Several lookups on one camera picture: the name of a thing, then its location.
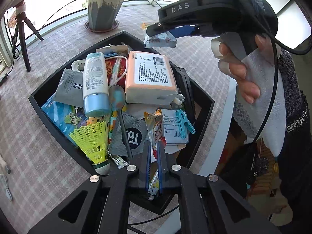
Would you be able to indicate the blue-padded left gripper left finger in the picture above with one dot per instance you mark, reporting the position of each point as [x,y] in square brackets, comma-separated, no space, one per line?
[100,204]

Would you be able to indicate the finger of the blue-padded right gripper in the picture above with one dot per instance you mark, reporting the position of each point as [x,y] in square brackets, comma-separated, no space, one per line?
[162,27]
[186,30]

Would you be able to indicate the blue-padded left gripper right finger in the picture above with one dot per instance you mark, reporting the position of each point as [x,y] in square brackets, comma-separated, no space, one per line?
[208,204]

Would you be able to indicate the orange clear snack wrapper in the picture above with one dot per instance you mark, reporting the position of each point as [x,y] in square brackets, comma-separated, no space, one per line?
[162,40]

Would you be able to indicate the metal eyelash curler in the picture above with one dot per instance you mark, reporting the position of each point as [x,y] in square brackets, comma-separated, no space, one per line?
[118,161]

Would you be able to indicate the orange tissue pack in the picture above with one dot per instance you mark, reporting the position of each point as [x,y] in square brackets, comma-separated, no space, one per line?
[149,79]

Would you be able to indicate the yellow badminton shuttlecock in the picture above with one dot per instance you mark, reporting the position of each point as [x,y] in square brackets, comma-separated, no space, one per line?
[93,141]

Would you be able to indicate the dark metal spoon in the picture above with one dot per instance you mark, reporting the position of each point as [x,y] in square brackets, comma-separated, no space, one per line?
[117,98]

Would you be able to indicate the white egg-shaped charger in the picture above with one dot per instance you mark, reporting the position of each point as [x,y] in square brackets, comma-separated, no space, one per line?
[78,65]

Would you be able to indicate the teal plastic clothespin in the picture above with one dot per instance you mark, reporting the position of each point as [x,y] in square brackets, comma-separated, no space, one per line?
[184,124]

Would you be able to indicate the coffee mate sachet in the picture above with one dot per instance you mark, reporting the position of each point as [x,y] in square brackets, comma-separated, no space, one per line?
[154,125]

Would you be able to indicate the blue wet wipes pack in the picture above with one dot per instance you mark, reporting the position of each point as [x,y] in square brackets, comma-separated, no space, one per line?
[65,117]

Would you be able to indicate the white blue lotion tube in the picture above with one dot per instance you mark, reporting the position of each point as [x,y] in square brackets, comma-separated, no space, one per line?
[95,86]

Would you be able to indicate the white paper bag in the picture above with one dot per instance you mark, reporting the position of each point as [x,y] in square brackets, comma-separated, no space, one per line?
[113,48]

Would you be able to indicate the blue phone stand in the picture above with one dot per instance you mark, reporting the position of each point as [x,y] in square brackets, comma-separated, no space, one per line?
[109,55]

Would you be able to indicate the grey sachet black circle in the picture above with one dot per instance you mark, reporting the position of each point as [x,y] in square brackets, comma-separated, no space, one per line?
[136,132]

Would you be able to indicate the person's right hand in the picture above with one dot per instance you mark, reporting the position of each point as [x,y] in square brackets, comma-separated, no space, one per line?
[231,66]

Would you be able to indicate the potted spider plant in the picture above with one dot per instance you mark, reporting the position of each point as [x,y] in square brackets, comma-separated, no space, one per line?
[109,7]

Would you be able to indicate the red QR code pouch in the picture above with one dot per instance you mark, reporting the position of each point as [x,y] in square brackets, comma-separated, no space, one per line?
[120,77]

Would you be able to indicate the pink plaid tablecloth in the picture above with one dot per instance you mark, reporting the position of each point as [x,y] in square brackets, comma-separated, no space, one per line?
[46,166]

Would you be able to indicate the black tripod stand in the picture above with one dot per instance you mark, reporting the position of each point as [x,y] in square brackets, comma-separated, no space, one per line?
[21,20]

